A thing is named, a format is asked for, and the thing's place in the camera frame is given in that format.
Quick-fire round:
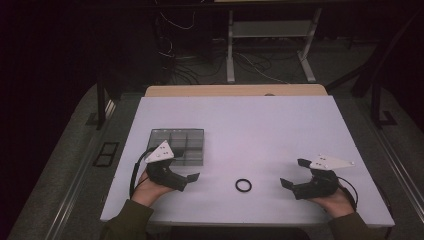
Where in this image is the black upright stand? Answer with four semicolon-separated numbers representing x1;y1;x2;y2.
370;83;398;129
85;74;116;131

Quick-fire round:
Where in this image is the white floor cable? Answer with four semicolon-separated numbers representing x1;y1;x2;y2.
244;53;290;84

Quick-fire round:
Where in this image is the white metal stand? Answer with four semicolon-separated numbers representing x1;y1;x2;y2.
225;8;323;84

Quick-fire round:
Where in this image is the tangle of black floor cables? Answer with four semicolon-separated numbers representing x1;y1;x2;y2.
163;49;228;85

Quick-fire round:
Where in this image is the clear plastic compartment box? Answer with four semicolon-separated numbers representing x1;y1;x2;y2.
146;128;205;167

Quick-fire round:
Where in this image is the white hanging cable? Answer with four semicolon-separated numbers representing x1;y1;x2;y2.
159;11;196;31

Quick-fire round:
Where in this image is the black rubber ring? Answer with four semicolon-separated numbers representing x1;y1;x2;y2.
235;178;253;193

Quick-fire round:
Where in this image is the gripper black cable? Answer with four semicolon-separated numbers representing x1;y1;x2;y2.
129;147;158;199
336;176;360;212

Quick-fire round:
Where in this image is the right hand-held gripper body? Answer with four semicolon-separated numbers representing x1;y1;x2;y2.
290;153;356;201

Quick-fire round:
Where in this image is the black slanted beam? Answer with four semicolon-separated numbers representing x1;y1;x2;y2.
324;9;424;98

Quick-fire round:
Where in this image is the person's left hand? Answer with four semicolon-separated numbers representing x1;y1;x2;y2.
130;169;174;208

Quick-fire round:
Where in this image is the person's right hand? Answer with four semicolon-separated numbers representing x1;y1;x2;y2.
308;186;356;219

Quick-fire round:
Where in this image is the wooden board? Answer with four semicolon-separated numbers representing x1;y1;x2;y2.
144;83;329;98

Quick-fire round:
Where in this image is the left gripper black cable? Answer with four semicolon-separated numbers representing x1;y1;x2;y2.
129;147;158;199

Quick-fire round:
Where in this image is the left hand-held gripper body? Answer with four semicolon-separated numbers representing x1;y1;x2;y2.
144;139;189;193

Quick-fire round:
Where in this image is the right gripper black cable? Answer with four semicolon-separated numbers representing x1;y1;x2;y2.
336;176;360;212

